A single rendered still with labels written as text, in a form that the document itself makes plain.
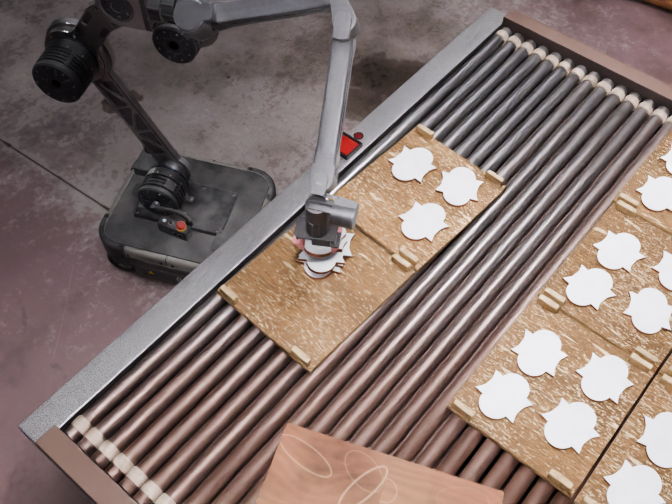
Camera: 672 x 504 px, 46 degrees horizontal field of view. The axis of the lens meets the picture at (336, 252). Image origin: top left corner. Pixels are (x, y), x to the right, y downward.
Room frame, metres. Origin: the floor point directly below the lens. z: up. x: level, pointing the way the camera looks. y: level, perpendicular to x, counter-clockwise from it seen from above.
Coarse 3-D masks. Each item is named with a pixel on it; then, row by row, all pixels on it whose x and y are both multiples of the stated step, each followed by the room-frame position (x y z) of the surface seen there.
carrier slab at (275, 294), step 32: (288, 256) 1.22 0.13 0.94; (352, 256) 1.22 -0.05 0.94; (384, 256) 1.22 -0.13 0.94; (256, 288) 1.12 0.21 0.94; (288, 288) 1.12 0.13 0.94; (320, 288) 1.12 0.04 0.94; (352, 288) 1.12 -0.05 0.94; (384, 288) 1.12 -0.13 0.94; (256, 320) 1.02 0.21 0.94; (288, 320) 1.02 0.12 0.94; (320, 320) 1.02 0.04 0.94; (352, 320) 1.02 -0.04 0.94; (288, 352) 0.93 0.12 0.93; (320, 352) 0.93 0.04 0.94
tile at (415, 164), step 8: (408, 152) 1.60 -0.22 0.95; (416, 152) 1.60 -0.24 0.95; (424, 152) 1.60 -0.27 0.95; (392, 160) 1.57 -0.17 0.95; (400, 160) 1.57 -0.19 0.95; (408, 160) 1.57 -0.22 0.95; (416, 160) 1.57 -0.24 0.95; (424, 160) 1.57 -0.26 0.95; (432, 160) 1.57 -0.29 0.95; (392, 168) 1.53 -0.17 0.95; (400, 168) 1.53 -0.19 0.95; (408, 168) 1.53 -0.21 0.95; (416, 168) 1.54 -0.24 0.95; (424, 168) 1.54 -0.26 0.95; (432, 168) 1.54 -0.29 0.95; (400, 176) 1.50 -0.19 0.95; (408, 176) 1.50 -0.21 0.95; (416, 176) 1.50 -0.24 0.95; (424, 176) 1.51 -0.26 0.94
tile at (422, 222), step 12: (432, 204) 1.40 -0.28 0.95; (408, 216) 1.36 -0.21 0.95; (420, 216) 1.36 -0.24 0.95; (432, 216) 1.36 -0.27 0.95; (444, 216) 1.36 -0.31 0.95; (408, 228) 1.31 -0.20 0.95; (420, 228) 1.31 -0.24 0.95; (432, 228) 1.31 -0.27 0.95; (444, 228) 1.32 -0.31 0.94; (420, 240) 1.28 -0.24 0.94
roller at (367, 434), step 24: (600, 168) 1.57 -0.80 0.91; (576, 192) 1.47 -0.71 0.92; (552, 216) 1.38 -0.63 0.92; (528, 240) 1.29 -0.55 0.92; (504, 264) 1.22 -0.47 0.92; (480, 312) 1.07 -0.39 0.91; (456, 336) 0.99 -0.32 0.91; (432, 360) 0.91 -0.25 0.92; (408, 384) 0.85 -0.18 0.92; (384, 408) 0.78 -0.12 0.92; (360, 432) 0.72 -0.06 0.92
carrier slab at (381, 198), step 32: (416, 128) 1.71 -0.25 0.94; (384, 160) 1.58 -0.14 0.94; (448, 160) 1.58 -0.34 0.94; (352, 192) 1.45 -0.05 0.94; (384, 192) 1.45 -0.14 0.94; (416, 192) 1.45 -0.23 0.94; (480, 192) 1.45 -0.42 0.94; (384, 224) 1.33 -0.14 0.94; (448, 224) 1.34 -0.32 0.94; (416, 256) 1.23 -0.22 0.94
